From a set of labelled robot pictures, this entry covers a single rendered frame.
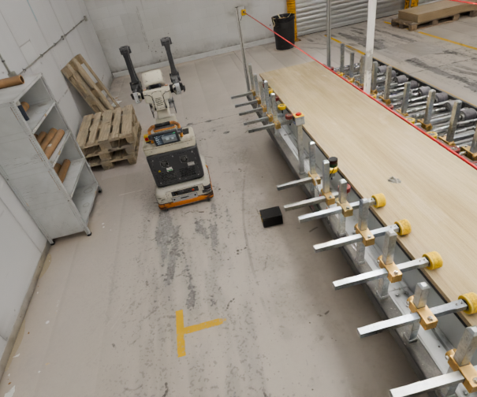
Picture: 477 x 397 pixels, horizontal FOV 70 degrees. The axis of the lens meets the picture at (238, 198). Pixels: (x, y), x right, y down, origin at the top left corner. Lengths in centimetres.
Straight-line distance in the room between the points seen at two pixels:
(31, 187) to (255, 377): 269
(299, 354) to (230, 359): 48
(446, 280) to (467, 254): 21
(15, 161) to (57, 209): 61
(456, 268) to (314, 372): 114
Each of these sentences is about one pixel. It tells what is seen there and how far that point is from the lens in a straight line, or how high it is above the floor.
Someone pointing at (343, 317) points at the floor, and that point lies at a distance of 275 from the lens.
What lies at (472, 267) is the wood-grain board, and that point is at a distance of 198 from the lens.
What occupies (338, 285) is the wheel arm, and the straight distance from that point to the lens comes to 170.
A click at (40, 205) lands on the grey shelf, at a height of 52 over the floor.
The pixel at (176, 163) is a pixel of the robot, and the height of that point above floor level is 54.
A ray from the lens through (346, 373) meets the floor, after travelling 255.
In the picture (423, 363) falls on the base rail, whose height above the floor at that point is 70.
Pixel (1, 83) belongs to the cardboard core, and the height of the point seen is 160.
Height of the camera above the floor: 230
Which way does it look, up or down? 37 degrees down
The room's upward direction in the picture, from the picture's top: 12 degrees counter-clockwise
